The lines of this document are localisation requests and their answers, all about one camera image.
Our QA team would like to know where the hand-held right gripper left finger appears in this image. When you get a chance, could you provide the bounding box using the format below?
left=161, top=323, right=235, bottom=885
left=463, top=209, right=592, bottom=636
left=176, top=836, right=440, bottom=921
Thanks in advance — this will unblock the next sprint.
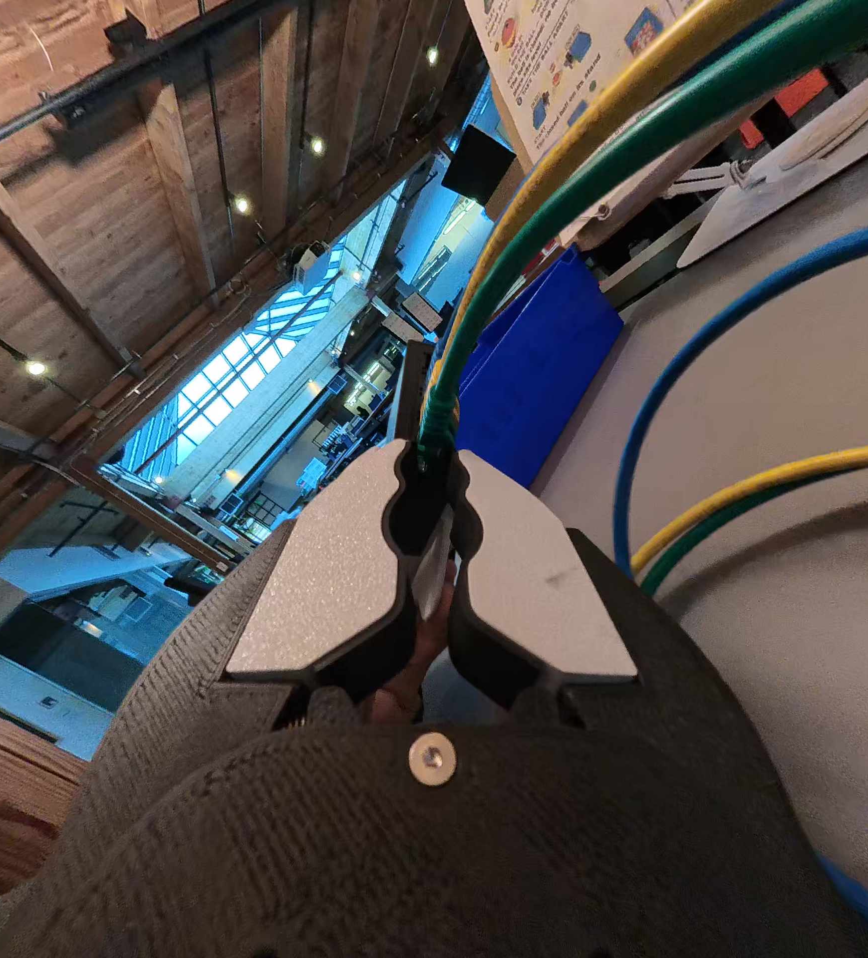
left=224, top=439, right=415, bottom=687

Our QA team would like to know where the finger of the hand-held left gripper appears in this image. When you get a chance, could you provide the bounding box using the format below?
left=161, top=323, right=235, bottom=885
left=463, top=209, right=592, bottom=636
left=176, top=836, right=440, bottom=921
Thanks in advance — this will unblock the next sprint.
left=411, top=511, right=456, bottom=624

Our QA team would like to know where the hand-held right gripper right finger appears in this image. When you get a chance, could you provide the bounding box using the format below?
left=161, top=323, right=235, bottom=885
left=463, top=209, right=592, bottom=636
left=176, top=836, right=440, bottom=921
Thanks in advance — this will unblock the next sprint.
left=447, top=449, right=640, bottom=710

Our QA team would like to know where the black network switch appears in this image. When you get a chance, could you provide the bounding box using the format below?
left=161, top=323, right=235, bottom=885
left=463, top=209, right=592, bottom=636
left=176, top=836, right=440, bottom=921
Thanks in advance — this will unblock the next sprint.
left=385, top=339, right=459, bottom=558

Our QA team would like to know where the blue ethernet cable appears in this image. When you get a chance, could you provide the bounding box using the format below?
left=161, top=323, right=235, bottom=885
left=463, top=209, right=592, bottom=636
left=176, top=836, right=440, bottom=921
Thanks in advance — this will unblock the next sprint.
left=612, top=212, right=868, bottom=955

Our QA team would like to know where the yellow ethernet cable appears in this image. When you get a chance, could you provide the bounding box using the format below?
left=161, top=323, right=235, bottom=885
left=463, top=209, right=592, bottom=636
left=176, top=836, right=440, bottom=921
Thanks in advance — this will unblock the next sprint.
left=434, top=0, right=868, bottom=577

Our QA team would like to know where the green ethernet cable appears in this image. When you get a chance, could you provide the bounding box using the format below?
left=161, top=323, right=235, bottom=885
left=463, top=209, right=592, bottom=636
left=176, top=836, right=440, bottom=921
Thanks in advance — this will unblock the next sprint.
left=417, top=0, right=868, bottom=600

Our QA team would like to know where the person's left hand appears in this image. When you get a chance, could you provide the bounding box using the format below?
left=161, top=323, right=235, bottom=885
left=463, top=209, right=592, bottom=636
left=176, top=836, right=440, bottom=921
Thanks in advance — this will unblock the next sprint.
left=368, top=565, right=457, bottom=724

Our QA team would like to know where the blue plastic bin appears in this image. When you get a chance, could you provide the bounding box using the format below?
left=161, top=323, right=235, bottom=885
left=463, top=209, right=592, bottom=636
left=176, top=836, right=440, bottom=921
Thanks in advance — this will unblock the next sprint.
left=455, top=245, right=626, bottom=489

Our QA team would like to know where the white ceiling unit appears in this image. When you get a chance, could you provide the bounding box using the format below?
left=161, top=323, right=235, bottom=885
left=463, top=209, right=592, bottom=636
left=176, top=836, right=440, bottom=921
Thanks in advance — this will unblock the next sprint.
left=291, top=243, right=333, bottom=290

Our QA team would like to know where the black hanging monitor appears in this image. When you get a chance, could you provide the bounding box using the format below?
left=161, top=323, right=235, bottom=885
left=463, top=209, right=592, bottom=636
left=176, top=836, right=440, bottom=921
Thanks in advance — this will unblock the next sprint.
left=440, top=123, right=517, bottom=208

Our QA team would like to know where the printed instruction board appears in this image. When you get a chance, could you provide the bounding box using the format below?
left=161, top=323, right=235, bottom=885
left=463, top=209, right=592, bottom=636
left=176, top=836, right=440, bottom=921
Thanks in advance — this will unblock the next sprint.
left=464, top=0, right=749, bottom=248

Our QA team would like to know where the red box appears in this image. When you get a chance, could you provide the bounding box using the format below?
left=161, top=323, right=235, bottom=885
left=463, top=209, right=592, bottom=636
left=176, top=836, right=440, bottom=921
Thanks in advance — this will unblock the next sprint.
left=737, top=69, right=833, bottom=148

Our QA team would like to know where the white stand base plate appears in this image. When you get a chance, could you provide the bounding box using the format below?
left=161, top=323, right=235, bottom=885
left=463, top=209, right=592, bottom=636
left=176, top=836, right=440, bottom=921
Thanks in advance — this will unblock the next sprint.
left=675, top=45, right=868, bottom=269

